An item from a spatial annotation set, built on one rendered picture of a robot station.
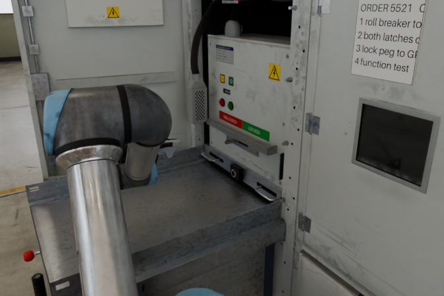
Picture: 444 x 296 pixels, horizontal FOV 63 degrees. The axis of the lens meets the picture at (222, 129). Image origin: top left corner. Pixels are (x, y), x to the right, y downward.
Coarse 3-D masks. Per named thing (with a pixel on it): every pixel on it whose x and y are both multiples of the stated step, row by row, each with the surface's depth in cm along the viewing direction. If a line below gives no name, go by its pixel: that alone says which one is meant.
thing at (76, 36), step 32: (32, 0) 128; (64, 0) 131; (96, 0) 133; (128, 0) 137; (160, 0) 141; (32, 32) 129; (64, 32) 135; (96, 32) 139; (128, 32) 143; (160, 32) 148; (32, 64) 134; (64, 64) 138; (96, 64) 142; (128, 64) 147; (160, 64) 152; (32, 96) 134; (160, 96) 156
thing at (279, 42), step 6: (210, 36) 144; (216, 36) 140; (222, 36) 136; (240, 36) 140; (246, 36) 139; (252, 36) 139; (258, 36) 139; (264, 36) 139; (270, 36) 139; (276, 36) 139; (282, 36) 139; (258, 42) 119; (264, 42) 116; (270, 42) 114; (276, 42) 118; (282, 42) 118; (288, 42) 117
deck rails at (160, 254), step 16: (160, 160) 152; (176, 160) 157; (192, 160) 161; (64, 176) 133; (32, 192) 128; (48, 192) 131; (64, 192) 135; (256, 208) 112; (272, 208) 115; (224, 224) 106; (240, 224) 110; (256, 224) 113; (176, 240) 98; (192, 240) 101; (208, 240) 105; (224, 240) 107; (144, 256) 94; (160, 256) 97; (176, 256) 100; (144, 272) 95; (64, 288) 84; (80, 288) 87
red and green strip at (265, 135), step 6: (222, 114) 146; (228, 114) 142; (228, 120) 143; (234, 120) 139; (240, 120) 136; (240, 126) 136; (246, 126) 133; (252, 126) 130; (252, 132) 130; (258, 132) 127; (264, 132) 124; (264, 138) 125
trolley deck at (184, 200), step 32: (128, 192) 136; (160, 192) 136; (192, 192) 135; (224, 192) 135; (64, 224) 116; (128, 224) 116; (160, 224) 116; (192, 224) 116; (64, 256) 101; (192, 256) 101; (224, 256) 105; (160, 288) 96
